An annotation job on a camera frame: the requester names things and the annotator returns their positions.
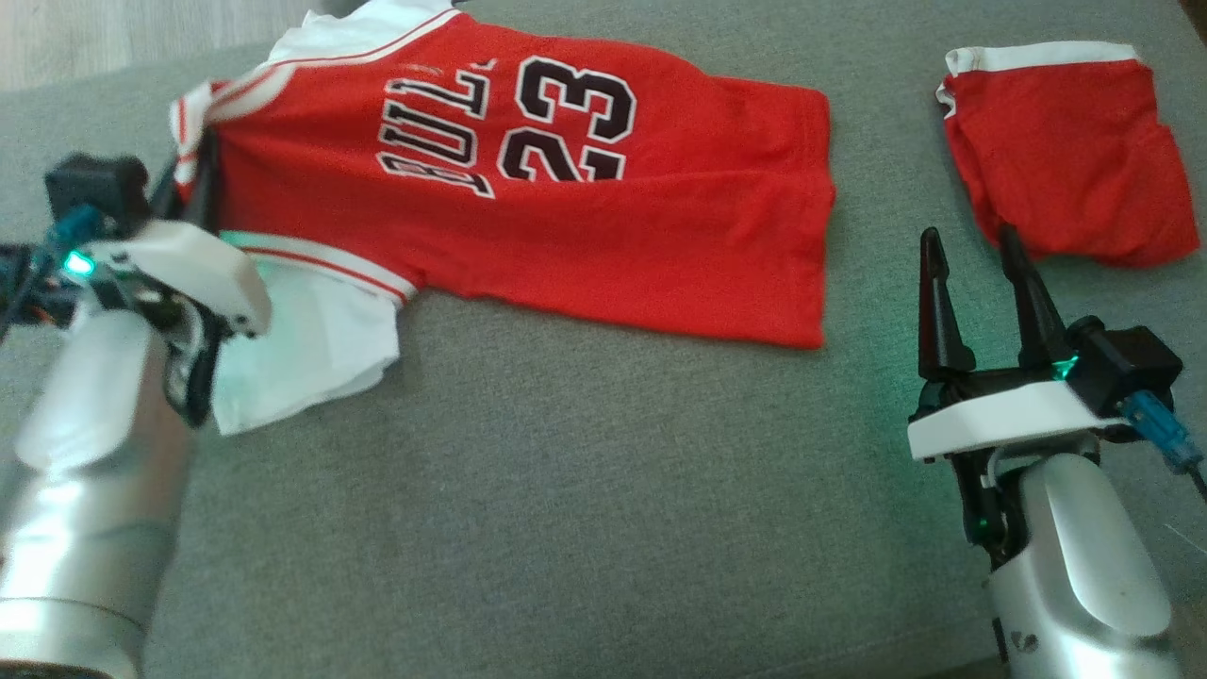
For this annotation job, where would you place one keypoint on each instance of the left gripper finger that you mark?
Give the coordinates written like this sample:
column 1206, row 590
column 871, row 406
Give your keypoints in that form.
column 207, row 189
column 173, row 193

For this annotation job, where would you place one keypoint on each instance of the red basketball jersey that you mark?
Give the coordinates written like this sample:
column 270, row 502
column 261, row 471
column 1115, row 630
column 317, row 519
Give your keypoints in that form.
column 613, row 245

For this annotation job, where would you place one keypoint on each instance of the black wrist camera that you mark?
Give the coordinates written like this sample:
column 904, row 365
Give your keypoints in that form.
column 1132, row 363
column 94, row 189

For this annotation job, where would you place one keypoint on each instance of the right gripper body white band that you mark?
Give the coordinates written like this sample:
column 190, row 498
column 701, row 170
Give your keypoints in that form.
column 1000, row 420

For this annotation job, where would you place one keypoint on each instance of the red shorts white stripe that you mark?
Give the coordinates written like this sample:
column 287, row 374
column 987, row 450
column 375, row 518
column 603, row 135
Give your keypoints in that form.
column 1066, row 160

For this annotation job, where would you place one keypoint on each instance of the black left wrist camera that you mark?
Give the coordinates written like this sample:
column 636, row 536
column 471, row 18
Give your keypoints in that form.
column 94, row 189

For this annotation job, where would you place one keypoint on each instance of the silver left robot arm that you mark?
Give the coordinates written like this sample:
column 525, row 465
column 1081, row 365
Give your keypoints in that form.
column 85, row 490

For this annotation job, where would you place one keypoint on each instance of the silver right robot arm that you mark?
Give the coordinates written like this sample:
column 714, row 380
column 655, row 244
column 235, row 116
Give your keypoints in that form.
column 1084, row 566

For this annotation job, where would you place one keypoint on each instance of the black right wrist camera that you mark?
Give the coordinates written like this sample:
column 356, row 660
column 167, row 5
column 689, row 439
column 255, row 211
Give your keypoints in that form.
column 1132, row 363

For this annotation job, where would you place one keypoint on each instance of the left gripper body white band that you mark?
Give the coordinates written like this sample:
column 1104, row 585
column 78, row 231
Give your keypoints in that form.
column 198, row 273

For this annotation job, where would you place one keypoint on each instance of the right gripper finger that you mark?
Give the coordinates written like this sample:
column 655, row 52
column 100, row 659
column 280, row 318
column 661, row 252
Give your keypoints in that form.
column 1035, row 311
column 938, row 321

